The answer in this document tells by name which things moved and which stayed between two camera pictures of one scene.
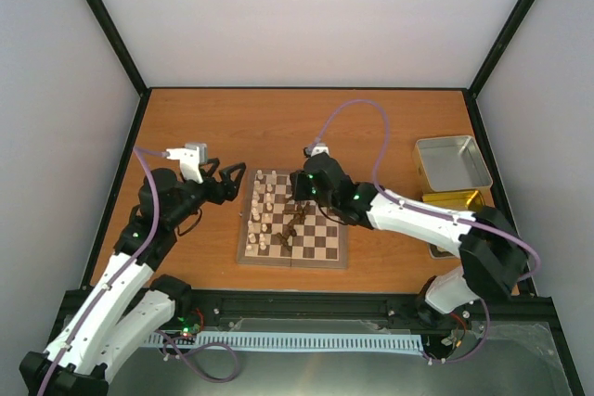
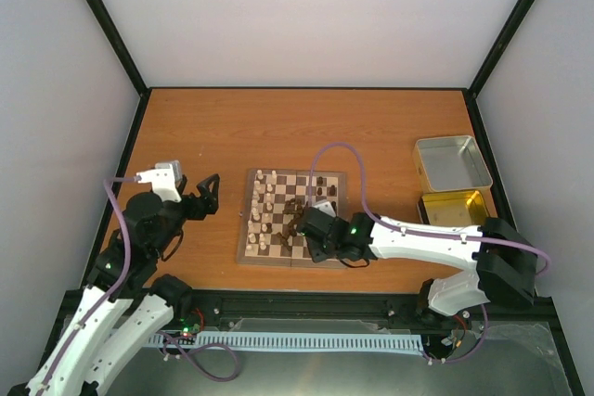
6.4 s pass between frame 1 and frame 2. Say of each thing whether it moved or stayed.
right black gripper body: moved
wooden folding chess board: stayed
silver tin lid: stayed
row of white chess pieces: stayed
